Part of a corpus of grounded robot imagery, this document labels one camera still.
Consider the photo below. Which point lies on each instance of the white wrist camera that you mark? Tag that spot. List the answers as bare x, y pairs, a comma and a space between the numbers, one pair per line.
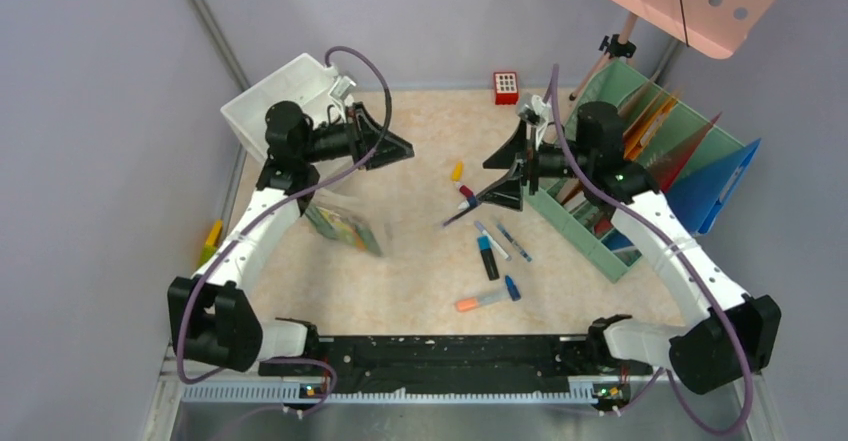
340, 91
537, 113

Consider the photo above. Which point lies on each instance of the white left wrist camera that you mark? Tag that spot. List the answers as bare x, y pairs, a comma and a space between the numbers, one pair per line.
340, 91

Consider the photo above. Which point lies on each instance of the orange folder binder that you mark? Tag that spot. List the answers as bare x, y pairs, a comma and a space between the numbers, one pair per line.
645, 121

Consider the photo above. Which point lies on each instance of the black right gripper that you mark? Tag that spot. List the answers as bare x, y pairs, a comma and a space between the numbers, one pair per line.
508, 191

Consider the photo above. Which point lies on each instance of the red grid pen holder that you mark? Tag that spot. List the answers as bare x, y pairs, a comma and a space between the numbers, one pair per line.
506, 89

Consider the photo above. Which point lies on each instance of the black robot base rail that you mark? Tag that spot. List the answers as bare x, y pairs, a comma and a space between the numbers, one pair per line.
549, 354

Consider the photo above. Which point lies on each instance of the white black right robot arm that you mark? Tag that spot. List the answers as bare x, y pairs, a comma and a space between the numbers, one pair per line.
727, 335

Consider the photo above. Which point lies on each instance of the blue file folder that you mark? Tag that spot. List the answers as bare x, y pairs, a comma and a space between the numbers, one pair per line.
698, 199

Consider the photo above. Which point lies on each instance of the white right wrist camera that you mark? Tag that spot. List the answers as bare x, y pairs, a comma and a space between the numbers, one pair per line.
537, 113

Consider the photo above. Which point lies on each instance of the green Treehouse paperback book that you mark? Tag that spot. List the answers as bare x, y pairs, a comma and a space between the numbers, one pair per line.
349, 228

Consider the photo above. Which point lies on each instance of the blue marker cap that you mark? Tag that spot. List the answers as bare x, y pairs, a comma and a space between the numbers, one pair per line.
512, 289

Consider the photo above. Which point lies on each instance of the red plastic folder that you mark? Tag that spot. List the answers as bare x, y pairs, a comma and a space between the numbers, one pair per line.
666, 167

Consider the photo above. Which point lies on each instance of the blue clear gel pen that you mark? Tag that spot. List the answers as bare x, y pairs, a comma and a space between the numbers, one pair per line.
512, 241

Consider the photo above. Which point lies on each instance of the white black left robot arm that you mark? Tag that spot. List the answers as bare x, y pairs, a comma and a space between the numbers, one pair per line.
212, 319

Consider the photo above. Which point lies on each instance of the yellow green clip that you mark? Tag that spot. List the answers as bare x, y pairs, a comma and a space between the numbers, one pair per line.
211, 242

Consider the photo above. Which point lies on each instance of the black marker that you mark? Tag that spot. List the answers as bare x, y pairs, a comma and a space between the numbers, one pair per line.
488, 258

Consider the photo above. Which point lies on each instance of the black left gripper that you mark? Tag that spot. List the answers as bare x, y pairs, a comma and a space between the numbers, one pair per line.
363, 133

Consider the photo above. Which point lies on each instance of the orange cap clear marker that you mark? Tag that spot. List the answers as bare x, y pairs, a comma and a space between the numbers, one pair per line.
477, 302

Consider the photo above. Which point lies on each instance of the white blue pen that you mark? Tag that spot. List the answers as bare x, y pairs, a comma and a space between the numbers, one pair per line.
495, 245

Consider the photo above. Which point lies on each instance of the green plastic file rack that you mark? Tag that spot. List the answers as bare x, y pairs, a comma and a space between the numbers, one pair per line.
588, 226

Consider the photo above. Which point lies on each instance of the dark purple pen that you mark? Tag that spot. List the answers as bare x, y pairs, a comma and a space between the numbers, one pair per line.
457, 216

